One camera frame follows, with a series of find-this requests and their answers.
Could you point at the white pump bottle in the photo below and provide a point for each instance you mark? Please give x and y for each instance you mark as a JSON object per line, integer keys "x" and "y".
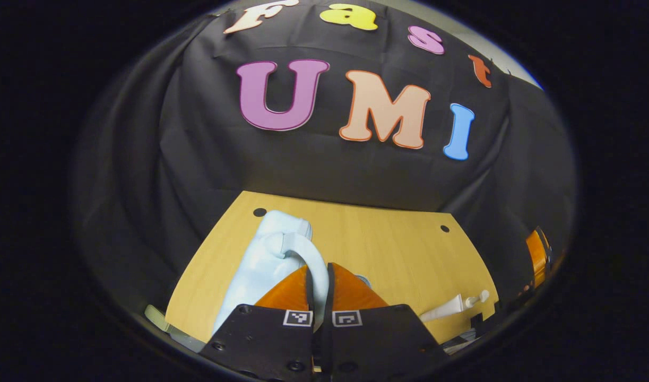
{"x": 446, "y": 310}

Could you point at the black backdrop cloth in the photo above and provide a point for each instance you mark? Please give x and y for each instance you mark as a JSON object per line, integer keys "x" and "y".
{"x": 356, "y": 170}

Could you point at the light blue suitcase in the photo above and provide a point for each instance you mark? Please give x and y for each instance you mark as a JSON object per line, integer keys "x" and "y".
{"x": 255, "y": 265}

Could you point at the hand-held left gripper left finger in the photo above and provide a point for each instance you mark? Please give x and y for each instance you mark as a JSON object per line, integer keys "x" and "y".
{"x": 271, "y": 339}

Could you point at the pale green object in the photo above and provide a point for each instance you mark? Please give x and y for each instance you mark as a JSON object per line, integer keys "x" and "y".
{"x": 159, "y": 318}

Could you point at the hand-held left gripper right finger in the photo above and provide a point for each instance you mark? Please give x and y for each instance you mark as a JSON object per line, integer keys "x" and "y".
{"x": 377, "y": 339}

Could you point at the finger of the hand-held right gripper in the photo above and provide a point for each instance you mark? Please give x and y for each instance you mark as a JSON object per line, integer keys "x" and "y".
{"x": 536, "y": 257}

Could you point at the black and white tube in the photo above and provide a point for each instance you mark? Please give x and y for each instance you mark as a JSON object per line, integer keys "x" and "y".
{"x": 462, "y": 339}

